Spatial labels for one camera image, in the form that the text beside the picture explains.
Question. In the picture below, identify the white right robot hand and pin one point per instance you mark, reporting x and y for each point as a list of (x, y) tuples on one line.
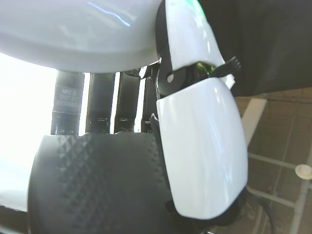
[(97, 182)]

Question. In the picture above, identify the small round white object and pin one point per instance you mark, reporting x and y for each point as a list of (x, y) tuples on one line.
[(303, 170)]

